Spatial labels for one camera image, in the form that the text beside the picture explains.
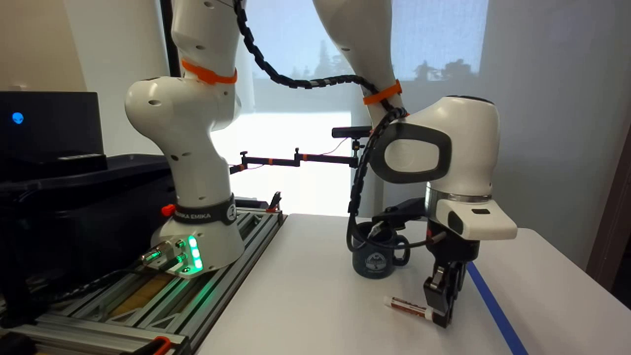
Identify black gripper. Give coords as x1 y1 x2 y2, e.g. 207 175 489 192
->
422 224 481 328

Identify marker with orange cap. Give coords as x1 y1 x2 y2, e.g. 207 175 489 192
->
386 295 438 322

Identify dark green speckled mug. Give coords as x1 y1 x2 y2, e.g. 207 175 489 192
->
351 222 412 279

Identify blue tape line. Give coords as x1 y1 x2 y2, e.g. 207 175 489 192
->
463 259 530 355

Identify black equipment case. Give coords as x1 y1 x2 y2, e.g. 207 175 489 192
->
0 153 177 326

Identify black monitor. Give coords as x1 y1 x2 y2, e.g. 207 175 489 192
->
0 88 108 173

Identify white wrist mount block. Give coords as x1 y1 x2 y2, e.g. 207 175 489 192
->
434 194 521 242

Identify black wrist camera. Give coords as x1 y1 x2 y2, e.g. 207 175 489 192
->
373 194 430 228

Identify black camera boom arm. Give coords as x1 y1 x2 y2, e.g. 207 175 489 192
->
227 123 375 177

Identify orange strap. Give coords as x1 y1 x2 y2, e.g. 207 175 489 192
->
179 56 239 86
361 78 404 108

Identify aluminium mounting rail frame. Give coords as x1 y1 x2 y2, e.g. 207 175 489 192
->
12 190 290 355

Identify black corrugated cable conduit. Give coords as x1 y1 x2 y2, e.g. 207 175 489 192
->
231 0 410 253

